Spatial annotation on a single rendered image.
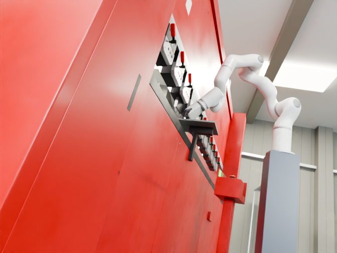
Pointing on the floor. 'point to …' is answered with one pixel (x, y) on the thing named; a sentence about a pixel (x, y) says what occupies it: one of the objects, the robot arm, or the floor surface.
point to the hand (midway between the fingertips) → (181, 121)
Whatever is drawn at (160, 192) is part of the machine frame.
